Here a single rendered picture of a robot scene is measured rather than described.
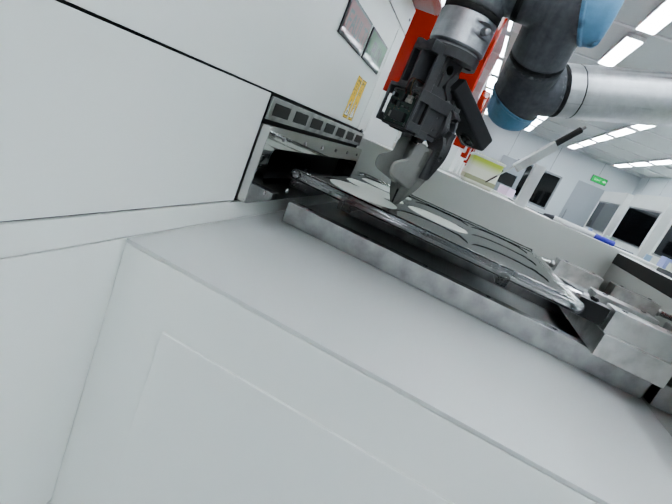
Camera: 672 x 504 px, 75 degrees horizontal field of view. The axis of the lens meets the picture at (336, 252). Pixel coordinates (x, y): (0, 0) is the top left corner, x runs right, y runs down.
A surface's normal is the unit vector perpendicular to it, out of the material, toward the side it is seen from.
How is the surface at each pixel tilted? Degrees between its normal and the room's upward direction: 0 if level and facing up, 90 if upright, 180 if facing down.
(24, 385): 90
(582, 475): 0
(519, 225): 90
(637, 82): 65
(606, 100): 106
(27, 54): 90
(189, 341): 90
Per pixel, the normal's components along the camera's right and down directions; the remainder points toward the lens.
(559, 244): -0.29, 0.16
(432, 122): 0.47, 0.44
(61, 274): 0.88, 0.44
